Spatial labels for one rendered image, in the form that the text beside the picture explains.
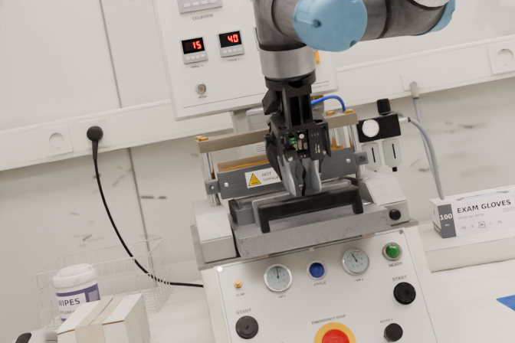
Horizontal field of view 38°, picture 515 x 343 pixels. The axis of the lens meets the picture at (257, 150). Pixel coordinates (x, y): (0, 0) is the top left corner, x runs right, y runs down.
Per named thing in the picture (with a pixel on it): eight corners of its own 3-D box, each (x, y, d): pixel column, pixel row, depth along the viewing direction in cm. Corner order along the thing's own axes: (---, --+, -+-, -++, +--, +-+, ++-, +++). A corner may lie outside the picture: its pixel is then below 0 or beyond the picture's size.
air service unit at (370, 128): (346, 180, 150) (332, 107, 149) (414, 166, 151) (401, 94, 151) (352, 181, 145) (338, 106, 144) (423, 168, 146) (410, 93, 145)
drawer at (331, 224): (227, 234, 135) (219, 192, 134) (345, 210, 137) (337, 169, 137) (243, 265, 105) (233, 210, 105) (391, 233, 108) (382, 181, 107)
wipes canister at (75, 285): (73, 335, 156) (59, 266, 155) (113, 329, 155) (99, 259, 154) (59, 350, 147) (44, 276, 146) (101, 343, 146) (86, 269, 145)
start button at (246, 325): (239, 339, 108) (235, 321, 109) (258, 335, 109) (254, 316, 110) (239, 338, 107) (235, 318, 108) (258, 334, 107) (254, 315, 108)
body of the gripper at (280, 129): (280, 171, 103) (269, 89, 98) (269, 148, 111) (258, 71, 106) (333, 161, 103) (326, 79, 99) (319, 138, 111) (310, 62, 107)
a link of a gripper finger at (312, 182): (311, 218, 108) (304, 161, 105) (302, 200, 114) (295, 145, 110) (332, 214, 109) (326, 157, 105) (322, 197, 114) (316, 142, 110)
